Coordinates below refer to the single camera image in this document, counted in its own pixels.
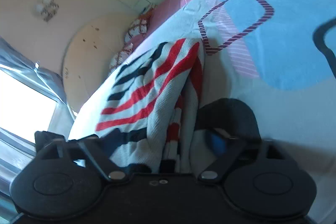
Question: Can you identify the round cream headboard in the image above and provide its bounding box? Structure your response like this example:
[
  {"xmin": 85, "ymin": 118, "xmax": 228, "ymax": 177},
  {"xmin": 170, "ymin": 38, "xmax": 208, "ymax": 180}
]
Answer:
[{"xmin": 62, "ymin": 12, "xmax": 135, "ymax": 114}]

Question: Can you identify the patterned pillow near headboard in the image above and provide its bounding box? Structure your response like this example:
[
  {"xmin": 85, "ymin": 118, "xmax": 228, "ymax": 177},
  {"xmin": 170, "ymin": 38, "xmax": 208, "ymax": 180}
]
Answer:
[{"xmin": 109, "ymin": 43, "xmax": 133, "ymax": 75}]

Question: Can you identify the wall decoration sticker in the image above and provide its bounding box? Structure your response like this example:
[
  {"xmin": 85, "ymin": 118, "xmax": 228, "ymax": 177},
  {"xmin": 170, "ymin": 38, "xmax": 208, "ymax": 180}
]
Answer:
[{"xmin": 35, "ymin": 0, "xmax": 59, "ymax": 22}]

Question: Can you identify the striped red black white sweater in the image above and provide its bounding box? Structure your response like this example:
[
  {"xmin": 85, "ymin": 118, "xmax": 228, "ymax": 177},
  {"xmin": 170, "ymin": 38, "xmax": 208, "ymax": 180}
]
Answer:
[{"xmin": 95, "ymin": 39, "xmax": 204, "ymax": 173}]

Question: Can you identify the patterned pillow near wardrobe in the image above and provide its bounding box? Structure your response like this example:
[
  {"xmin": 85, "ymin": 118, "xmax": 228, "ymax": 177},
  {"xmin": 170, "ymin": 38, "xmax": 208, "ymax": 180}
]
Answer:
[{"xmin": 124, "ymin": 12, "xmax": 151, "ymax": 43}]

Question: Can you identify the grey window curtain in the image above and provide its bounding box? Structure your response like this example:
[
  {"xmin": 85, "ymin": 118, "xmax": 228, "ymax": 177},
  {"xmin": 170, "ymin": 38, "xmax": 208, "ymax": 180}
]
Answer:
[{"xmin": 1, "ymin": 39, "xmax": 73, "ymax": 194}]

